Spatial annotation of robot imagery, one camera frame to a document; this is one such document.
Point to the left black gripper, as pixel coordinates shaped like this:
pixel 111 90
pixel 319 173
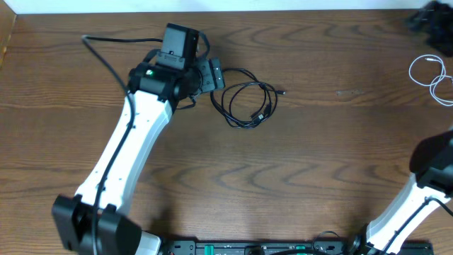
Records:
pixel 216 74

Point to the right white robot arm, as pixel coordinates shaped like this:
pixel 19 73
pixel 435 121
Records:
pixel 429 185

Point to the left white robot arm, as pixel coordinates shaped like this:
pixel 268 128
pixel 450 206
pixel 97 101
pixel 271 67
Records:
pixel 95 220

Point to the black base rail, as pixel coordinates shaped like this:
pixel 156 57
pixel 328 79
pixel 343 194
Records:
pixel 190 247

